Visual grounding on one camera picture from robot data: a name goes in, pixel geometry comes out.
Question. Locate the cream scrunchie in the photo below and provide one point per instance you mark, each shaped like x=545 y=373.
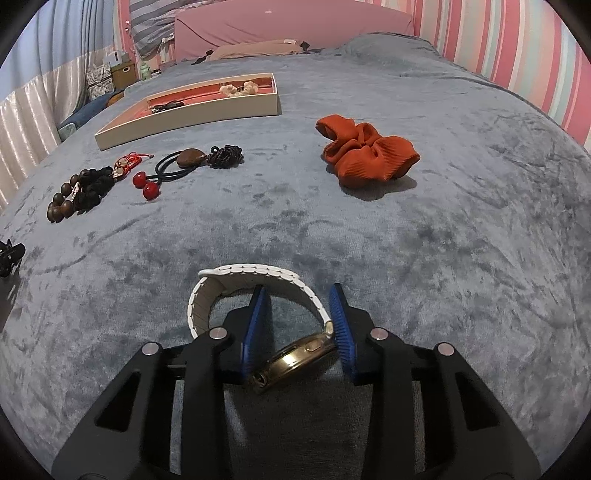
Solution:
x=238 y=88

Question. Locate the brown storage box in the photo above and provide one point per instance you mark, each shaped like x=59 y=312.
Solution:
x=123 y=76

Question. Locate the pink headboard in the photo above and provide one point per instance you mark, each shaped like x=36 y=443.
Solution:
x=286 y=27

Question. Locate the blue and cream curtain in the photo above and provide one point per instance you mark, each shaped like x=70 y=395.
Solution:
x=41 y=69

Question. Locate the black hair claw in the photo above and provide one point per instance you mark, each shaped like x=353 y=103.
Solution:
x=9 y=258

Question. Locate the orange fabric scrunchie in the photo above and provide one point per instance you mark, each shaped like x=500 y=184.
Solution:
x=369 y=157

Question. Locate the small white box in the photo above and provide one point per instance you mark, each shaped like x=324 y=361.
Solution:
x=115 y=57

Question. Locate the beige tray with red lining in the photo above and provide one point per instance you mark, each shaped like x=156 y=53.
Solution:
x=207 y=115

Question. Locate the patterned fabric bag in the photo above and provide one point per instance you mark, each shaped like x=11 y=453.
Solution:
x=98 y=81

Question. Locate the beige pillow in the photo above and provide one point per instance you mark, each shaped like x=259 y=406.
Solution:
x=258 y=48

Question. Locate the grey striped hanging cloth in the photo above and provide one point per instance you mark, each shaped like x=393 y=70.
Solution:
x=152 y=23

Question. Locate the white band gold watch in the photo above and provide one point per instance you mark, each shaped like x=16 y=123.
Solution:
x=240 y=272

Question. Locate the blue cloth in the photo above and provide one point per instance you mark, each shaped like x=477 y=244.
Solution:
x=87 y=113

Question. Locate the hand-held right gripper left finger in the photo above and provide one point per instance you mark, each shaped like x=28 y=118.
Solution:
x=256 y=323

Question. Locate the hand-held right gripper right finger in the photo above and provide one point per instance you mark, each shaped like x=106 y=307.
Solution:
x=340 y=323

